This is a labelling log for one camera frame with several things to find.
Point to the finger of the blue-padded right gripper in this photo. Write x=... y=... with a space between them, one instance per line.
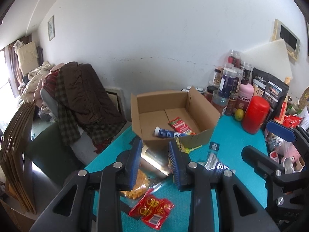
x=262 y=165
x=281 y=131

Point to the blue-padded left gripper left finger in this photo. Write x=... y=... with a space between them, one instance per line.
x=127 y=164

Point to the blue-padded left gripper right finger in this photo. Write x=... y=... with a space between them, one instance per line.
x=178 y=162

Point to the silver purple snack packet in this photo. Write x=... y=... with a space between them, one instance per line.
x=214 y=164

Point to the red snack packet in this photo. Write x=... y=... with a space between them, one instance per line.
x=151 y=210

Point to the clear bag yellow crackers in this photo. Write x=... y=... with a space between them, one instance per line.
x=143 y=183

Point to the red packet at right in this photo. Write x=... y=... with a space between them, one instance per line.
x=291 y=121

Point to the red plastic canister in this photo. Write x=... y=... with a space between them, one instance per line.
x=255 y=114

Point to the pink mug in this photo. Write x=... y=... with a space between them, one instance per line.
x=292 y=155

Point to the blue white candy tube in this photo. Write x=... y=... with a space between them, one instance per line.
x=164 y=133

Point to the red green sachet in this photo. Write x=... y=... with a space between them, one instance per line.
x=180 y=126

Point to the black coffee pouch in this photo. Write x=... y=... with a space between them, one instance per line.
x=272 y=89

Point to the green lime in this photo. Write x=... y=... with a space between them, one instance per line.
x=239 y=114

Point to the pink bottle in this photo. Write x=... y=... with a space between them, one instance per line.
x=244 y=97

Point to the small brown spice jar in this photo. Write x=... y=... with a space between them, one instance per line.
x=231 y=104

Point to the open cardboard box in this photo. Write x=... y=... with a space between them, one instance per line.
x=157 y=109

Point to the jar with brown powder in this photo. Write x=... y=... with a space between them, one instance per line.
x=220 y=103

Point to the tall jar dark blue label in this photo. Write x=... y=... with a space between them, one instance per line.
x=227 y=82

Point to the tall jar with nuts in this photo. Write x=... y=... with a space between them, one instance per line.
x=238 y=79

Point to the tall jar black label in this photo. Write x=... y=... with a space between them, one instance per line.
x=246 y=67

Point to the white foam board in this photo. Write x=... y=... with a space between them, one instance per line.
x=271 y=58

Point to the brown jacket on chair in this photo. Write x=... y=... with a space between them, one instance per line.
x=84 y=103

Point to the wood framed wall panel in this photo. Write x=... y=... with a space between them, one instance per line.
x=292 y=42

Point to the small framed wall picture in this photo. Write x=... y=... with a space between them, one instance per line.
x=51 y=29

